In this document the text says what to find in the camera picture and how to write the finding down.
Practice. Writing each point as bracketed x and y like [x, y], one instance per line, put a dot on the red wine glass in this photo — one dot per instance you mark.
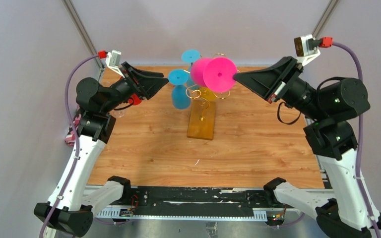
[134, 100]

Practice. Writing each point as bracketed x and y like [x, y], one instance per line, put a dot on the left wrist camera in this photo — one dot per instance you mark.
[113, 61]

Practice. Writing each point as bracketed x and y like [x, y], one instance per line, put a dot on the pink wine glass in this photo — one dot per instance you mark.
[214, 73]

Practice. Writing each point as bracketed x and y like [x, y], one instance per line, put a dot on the blue wine glass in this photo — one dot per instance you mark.
[190, 56]
[178, 78]

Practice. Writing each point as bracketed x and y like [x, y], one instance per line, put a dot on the clear wine glass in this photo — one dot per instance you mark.
[119, 113]

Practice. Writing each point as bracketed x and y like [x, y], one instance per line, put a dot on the gold wire glass rack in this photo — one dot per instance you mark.
[193, 91]

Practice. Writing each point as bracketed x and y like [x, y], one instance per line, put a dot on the wooden rack base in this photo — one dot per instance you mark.
[202, 121]

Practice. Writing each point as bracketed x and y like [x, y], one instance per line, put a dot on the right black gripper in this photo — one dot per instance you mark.
[270, 80]

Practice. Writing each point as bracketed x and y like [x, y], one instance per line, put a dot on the front blue wine glass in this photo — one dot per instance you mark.
[178, 78]

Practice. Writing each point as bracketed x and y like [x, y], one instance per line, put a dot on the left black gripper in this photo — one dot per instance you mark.
[149, 83]

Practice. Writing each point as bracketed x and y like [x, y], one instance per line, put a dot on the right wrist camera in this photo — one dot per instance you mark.
[307, 48]

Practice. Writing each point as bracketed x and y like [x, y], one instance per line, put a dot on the rear blue wine glass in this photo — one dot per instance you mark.
[190, 56]

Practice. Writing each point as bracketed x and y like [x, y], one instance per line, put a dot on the pink camouflage cloth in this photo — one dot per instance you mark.
[70, 137]

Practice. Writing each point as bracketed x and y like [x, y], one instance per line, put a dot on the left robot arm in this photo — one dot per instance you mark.
[67, 209]

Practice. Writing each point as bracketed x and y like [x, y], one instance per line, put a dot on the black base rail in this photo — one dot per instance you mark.
[196, 204]

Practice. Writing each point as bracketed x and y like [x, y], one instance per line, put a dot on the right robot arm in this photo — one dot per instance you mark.
[349, 213]

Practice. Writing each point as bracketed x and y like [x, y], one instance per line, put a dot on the yellow wine glass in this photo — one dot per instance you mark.
[210, 95]

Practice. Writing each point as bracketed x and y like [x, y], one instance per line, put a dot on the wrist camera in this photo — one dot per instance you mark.
[113, 61]
[307, 48]

